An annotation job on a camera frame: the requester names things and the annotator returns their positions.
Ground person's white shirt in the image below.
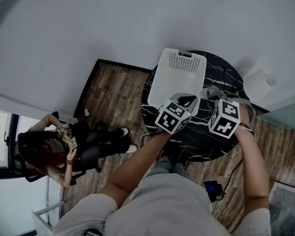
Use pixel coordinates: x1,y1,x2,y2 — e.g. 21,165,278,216
53,173,272,236

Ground white perforated plastic basket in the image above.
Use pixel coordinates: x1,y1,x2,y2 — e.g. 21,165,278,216
147,48,207,110

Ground black office chair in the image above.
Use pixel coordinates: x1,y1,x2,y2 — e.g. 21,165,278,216
13,111,101,186

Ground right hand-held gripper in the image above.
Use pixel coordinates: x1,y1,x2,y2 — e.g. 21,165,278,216
201,86,257,139

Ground person's left forearm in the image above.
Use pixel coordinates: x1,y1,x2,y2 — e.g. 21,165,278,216
98,130,174,208

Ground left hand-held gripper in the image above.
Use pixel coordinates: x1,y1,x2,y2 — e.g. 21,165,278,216
154,93,202,135

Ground framed grey picture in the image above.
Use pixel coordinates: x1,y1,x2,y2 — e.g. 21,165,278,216
269,180,295,236

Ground thin white cable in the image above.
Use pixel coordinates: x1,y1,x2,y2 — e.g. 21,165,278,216
139,131,153,148

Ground person's blue jeans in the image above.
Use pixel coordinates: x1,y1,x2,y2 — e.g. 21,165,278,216
147,156,195,181

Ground person's wrist bracelet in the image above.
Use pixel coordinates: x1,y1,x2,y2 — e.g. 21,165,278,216
237,123,257,138

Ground black floor cable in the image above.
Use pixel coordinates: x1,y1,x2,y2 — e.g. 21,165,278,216
210,157,244,215

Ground person's right forearm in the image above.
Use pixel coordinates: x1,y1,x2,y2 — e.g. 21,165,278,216
235,125,271,215

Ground black lamp cable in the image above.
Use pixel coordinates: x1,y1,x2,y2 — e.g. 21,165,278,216
223,65,239,93

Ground person's right hand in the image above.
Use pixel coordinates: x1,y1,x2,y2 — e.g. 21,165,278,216
239,104,252,127

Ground white metal rack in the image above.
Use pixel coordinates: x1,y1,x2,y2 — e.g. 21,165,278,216
31,200,66,236

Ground frosted glass partition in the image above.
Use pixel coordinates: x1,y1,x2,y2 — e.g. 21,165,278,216
257,99,295,130

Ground black device with blue screen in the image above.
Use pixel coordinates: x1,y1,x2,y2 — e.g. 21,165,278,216
203,180,227,203

